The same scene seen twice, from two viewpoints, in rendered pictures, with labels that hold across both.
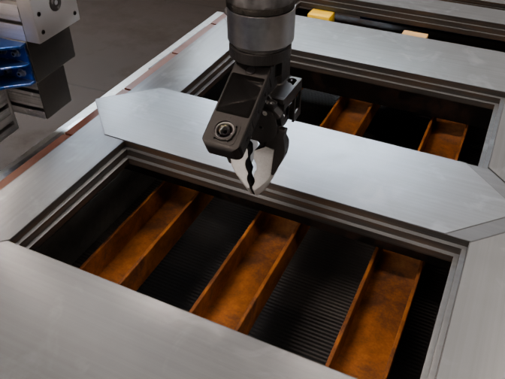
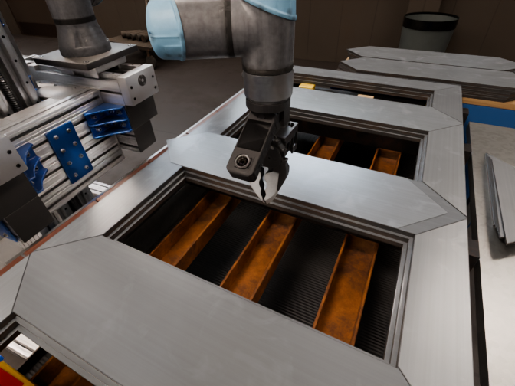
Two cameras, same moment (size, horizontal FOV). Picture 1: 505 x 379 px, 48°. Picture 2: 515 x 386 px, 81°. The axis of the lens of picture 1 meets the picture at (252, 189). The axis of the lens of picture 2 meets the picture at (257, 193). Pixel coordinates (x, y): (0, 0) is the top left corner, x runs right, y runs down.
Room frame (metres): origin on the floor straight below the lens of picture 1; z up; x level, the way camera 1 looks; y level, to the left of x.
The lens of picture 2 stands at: (0.15, -0.01, 1.29)
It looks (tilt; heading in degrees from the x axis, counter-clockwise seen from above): 40 degrees down; 3
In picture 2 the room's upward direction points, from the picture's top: 2 degrees counter-clockwise
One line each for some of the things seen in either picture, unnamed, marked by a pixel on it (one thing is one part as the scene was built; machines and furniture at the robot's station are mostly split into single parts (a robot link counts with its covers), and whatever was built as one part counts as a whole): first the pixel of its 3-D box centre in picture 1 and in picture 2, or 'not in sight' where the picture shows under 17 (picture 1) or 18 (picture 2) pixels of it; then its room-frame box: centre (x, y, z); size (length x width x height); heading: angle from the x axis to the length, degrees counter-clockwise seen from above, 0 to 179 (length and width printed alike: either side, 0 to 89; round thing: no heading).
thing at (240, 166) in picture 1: (249, 156); (262, 177); (0.61, 0.00, 0.94); 0.06 x 0.03 x 0.09; 155
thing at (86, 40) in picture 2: not in sight; (80, 34); (1.17, 0.57, 1.09); 0.15 x 0.15 x 0.10
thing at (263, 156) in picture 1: (270, 162); (277, 181); (0.60, -0.02, 0.94); 0.06 x 0.03 x 0.09; 155
